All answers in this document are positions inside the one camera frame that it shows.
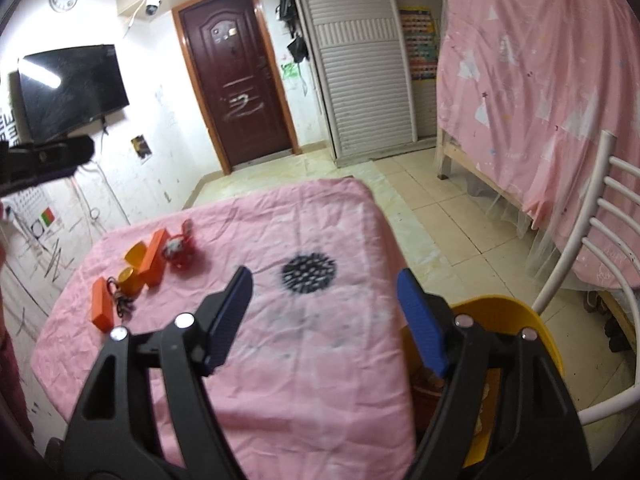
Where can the black glasses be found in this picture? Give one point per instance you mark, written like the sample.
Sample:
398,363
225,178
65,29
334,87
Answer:
124,304

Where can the black bags on hook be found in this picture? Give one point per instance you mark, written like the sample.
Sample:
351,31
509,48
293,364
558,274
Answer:
287,13

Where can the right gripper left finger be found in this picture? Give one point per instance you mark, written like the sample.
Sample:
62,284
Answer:
113,430

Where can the pink table cloth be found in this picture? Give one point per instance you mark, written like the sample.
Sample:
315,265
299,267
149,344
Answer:
275,355

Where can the small orange box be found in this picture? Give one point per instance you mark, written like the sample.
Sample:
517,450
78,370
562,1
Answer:
102,307

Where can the pink bed curtain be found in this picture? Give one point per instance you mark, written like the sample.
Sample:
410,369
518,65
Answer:
526,87

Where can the long orange box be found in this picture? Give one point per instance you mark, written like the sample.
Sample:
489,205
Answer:
153,265

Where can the small dark wall picture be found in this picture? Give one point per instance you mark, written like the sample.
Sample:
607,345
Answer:
141,147

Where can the red snack wrapper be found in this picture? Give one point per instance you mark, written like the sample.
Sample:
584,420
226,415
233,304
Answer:
179,250

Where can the wooden bed frame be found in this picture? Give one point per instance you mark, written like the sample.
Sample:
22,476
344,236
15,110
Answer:
478,184

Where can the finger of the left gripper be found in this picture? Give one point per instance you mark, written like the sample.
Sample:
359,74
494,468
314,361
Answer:
25,166

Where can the white louvered wardrobe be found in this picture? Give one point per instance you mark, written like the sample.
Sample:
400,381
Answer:
373,107

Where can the white security camera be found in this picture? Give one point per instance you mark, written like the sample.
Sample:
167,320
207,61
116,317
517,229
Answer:
147,7

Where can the colourful wall poster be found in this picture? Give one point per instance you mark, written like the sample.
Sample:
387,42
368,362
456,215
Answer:
421,40

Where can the dark red door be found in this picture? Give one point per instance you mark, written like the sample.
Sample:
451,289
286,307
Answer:
229,56

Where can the wall mounted black television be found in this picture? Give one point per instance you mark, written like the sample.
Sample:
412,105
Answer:
63,90

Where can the eye chart poster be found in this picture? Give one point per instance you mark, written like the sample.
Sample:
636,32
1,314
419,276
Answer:
8,128

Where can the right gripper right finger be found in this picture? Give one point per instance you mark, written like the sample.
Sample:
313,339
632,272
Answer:
425,324

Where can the black white pinecone ball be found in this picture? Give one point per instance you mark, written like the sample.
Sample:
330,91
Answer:
308,273

